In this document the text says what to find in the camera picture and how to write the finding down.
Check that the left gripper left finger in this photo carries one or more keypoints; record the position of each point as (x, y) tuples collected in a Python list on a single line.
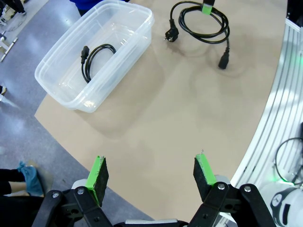
[(94, 184)]

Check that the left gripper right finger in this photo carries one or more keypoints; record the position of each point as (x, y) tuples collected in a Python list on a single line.
[(206, 179)]

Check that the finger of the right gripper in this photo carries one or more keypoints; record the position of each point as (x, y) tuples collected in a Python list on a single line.
[(207, 8)]

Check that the aluminium rail robot base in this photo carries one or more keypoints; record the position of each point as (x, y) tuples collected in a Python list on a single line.
[(284, 82)]

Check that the teal blue shoe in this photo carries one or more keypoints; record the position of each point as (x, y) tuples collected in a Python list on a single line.
[(32, 179)]

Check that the bystander in black trousers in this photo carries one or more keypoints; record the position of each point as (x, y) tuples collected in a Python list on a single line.
[(14, 210)]

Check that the black control box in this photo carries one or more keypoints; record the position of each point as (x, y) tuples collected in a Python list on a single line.
[(296, 9)]

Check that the clear plastic storage box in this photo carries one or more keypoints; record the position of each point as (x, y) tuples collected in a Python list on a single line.
[(59, 78)]

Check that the person in blue hoodie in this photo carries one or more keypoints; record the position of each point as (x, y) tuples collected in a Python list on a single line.
[(94, 3)]

